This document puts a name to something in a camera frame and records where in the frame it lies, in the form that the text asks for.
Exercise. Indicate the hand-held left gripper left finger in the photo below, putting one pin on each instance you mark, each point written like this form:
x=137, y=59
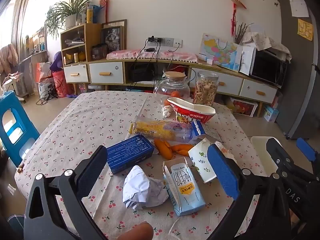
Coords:
x=91, y=172

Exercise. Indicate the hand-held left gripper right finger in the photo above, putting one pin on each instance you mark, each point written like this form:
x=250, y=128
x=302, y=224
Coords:
x=223, y=172

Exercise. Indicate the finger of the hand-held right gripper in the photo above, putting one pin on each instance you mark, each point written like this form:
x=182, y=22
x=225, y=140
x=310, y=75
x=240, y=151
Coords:
x=278, y=152
x=306, y=150

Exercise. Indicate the tissue with orange print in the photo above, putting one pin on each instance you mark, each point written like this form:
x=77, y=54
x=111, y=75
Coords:
x=226, y=152

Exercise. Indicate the white patterned tissue pack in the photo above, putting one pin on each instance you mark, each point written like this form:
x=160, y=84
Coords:
x=200, y=161

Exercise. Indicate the light blue milk carton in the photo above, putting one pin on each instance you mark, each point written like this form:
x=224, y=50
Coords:
x=185, y=192

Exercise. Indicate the orange peel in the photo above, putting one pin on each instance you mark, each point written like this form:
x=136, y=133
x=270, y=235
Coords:
x=182, y=148
x=162, y=148

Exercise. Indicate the small blue and white carton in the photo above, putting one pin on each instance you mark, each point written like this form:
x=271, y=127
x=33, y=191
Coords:
x=200, y=130

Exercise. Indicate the white paper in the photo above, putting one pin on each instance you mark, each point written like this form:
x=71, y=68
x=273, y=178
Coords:
x=142, y=190

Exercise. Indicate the red instant noodle bowl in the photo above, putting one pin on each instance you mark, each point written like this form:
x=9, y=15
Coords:
x=192, y=115

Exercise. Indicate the corn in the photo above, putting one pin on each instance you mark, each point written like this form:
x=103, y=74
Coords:
x=155, y=130

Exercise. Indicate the small white tissue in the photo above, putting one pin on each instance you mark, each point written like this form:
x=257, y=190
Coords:
x=167, y=111

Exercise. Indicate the person's left hand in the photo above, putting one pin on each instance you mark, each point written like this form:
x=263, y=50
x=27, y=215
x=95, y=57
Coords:
x=137, y=232

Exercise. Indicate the light blue cardboard box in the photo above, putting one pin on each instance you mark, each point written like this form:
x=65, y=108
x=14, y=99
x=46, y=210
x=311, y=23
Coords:
x=270, y=113

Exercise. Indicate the cherry print tablecloth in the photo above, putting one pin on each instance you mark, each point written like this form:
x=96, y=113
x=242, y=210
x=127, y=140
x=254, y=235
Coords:
x=87, y=120

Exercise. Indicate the red and white gift box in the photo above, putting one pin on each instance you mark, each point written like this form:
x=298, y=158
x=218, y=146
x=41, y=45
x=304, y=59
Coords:
x=243, y=107

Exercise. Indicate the white drawer with round hole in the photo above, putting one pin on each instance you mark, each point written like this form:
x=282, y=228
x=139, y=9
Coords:
x=257, y=91
x=106, y=73

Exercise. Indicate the grey refrigerator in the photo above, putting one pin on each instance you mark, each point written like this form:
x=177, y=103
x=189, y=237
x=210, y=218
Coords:
x=297, y=80

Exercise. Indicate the blue plastic stool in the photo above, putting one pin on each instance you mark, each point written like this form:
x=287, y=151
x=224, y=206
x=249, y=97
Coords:
x=27, y=130

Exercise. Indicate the black microwave oven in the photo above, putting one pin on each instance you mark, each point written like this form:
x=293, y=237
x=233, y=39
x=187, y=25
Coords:
x=268, y=68

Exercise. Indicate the clear plastic jar of seeds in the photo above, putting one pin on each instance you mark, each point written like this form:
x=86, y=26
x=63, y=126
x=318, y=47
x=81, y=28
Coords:
x=205, y=90

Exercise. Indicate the wide white drawer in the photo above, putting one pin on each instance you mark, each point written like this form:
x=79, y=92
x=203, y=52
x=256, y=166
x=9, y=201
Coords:
x=228, y=81

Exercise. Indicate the orange fruit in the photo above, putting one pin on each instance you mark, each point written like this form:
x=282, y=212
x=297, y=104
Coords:
x=167, y=102
x=175, y=94

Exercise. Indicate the red plastic basket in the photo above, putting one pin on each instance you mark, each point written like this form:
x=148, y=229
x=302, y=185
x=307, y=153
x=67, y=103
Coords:
x=61, y=83

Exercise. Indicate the white paper bag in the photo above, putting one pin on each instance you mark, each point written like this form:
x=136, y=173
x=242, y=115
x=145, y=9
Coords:
x=247, y=60

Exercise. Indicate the small white drawer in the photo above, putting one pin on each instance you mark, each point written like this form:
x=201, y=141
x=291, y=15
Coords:
x=76, y=73

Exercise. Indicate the glass jar with wooden lid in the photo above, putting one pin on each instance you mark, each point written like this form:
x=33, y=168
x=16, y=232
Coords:
x=172, y=85

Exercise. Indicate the floral cloth cover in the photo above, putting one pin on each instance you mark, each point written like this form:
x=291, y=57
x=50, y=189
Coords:
x=267, y=42

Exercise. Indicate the small white box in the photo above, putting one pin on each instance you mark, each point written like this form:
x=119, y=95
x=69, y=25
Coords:
x=209, y=62

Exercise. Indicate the colourful map board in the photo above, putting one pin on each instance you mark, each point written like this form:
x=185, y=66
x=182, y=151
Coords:
x=220, y=52

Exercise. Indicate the purple cloth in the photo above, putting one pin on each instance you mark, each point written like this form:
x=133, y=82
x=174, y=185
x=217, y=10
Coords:
x=56, y=61

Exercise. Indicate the yellow paper note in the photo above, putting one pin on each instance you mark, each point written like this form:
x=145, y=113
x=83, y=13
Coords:
x=305, y=30

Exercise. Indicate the clear storage container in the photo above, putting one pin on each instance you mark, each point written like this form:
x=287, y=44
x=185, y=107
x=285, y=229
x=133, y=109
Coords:
x=99, y=51

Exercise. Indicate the pink cloth runner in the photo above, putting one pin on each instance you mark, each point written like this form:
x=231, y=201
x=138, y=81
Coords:
x=125, y=54

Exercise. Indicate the bundle of dry twigs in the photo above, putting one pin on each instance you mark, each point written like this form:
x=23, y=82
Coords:
x=241, y=33

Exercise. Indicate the wooden cabinet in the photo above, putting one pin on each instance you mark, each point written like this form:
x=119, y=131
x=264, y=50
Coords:
x=95, y=42

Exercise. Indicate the framed cat picture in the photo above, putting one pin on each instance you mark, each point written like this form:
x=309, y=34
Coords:
x=112, y=37

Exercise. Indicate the white paper note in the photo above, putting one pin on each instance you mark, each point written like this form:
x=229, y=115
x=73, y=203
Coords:
x=299, y=8

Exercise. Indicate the green potted plant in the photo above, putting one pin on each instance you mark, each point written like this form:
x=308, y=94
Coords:
x=70, y=20

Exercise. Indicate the yellow bottle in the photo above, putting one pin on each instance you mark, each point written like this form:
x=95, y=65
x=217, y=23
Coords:
x=89, y=15

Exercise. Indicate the beige curtain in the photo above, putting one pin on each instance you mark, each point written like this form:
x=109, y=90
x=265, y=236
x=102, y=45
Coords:
x=23, y=12

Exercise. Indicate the white wall outlets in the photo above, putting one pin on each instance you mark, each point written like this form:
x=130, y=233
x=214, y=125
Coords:
x=170, y=41

